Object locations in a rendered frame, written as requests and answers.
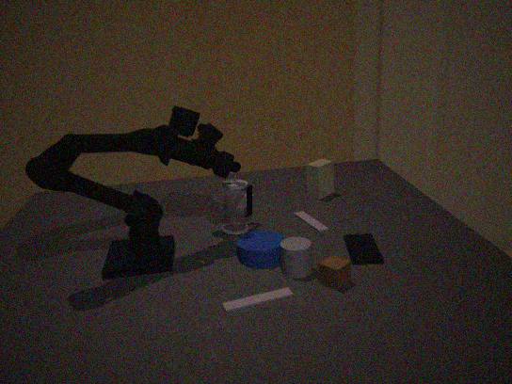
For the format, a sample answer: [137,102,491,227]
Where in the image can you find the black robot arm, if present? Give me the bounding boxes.
[25,105,223,257]

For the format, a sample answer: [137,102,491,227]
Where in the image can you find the grey cylinder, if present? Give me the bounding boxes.
[280,237,312,278]

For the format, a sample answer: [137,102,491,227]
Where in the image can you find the glass french press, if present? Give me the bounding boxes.
[221,169,252,234]

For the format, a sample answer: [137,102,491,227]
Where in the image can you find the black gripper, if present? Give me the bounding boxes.
[185,140,241,179]

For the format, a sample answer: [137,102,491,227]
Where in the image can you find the brown cube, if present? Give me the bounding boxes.
[318,255,351,291]

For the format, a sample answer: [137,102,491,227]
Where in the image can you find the blue cylinder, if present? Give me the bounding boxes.
[236,230,284,267]

